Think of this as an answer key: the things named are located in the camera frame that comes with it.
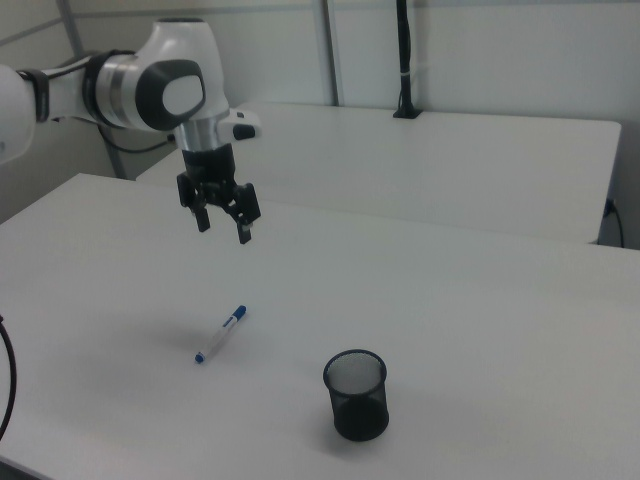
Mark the black mesh pen cup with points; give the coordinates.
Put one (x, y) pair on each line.
(360, 415)

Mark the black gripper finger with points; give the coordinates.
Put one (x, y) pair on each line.
(201, 215)
(245, 210)

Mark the blue and white marker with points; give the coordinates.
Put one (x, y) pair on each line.
(220, 336)

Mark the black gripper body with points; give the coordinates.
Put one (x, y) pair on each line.
(210, 170)

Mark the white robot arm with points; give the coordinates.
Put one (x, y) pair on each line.
(175, 50)

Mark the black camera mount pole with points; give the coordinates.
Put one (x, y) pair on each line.
(406, 50)

